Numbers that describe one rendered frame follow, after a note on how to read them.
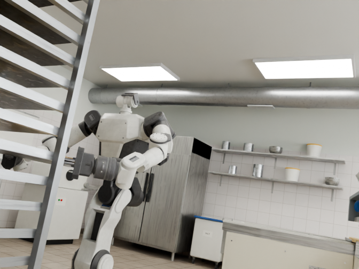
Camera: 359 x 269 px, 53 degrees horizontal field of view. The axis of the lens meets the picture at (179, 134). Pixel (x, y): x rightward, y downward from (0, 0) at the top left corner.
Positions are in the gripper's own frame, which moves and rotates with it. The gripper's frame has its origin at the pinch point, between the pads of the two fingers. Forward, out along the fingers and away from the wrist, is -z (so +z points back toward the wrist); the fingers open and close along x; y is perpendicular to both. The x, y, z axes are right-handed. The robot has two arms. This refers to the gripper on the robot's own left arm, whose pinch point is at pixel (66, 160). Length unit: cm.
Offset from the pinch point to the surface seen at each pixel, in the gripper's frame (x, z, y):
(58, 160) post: -0.9, -2.4, 7.2
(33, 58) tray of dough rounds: 35.4, -19.5, 0.4
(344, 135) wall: 142, 406, -336
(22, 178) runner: -8.9, -11.9, 12.3
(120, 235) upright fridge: -78, 104, -507
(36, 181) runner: -9.0, -7.9, 8.3
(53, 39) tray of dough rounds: 44.4, -14.2, 1.4
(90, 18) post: 54, -3, 8
